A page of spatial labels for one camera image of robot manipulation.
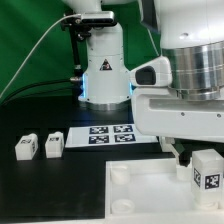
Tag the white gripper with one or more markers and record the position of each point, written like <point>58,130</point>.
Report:
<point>157,111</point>

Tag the white square table top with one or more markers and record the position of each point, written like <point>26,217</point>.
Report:
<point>149,192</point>

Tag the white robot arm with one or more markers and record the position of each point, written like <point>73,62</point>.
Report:
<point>179,94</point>

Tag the white sheet with markers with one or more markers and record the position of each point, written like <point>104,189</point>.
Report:
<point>106,135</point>

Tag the black camera on stand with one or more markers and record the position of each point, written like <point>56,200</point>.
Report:
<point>79,26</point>

